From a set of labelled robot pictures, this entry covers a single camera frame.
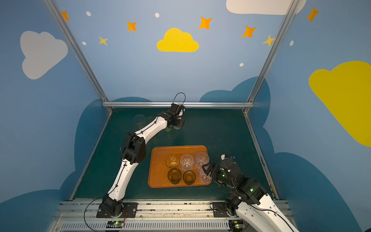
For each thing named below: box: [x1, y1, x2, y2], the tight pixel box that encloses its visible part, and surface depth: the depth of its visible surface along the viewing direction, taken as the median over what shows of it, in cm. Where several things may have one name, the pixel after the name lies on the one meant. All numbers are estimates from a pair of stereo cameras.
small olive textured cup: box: [182, 170, 197, 186], surface depth 82 cm
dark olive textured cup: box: [167, 168, 182, 185], surface depth 82 cm
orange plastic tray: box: [147, 145, 213, 189], surface depth 88 cm
